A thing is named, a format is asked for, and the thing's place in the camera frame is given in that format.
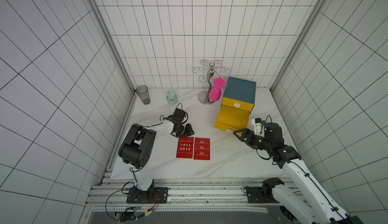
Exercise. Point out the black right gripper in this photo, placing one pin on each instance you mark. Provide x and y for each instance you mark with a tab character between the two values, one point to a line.
251	137

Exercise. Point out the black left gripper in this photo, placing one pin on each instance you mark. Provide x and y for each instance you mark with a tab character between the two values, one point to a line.
189	130

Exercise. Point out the red postcard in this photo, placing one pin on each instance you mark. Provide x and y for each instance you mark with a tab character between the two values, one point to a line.
185	148
202	149

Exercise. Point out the yellow drawer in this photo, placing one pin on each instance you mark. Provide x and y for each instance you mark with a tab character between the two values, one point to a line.
238	104
232	119

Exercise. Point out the yellow top drawer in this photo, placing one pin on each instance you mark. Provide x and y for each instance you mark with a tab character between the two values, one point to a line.
238	104

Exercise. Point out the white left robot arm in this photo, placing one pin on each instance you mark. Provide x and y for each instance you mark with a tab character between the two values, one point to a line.
137	146

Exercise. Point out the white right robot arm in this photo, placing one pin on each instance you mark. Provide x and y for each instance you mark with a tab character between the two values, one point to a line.
318	207

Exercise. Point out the teal drawer cabinet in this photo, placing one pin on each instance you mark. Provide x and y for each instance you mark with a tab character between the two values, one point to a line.
240	90

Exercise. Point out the mint green jar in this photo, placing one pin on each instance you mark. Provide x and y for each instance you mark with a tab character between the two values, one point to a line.
171	97

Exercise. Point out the chrome cup holder stand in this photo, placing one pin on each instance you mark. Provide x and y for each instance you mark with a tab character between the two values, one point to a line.
209	69

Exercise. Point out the pink silicone goblet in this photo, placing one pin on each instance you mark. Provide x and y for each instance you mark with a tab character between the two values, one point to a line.
215	92

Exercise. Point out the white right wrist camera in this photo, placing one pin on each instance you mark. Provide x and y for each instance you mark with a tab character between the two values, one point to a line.
257	124

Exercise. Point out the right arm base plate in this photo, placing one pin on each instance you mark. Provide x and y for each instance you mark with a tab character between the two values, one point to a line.
259	195

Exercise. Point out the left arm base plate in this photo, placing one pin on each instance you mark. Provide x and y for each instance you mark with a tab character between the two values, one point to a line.
153	194

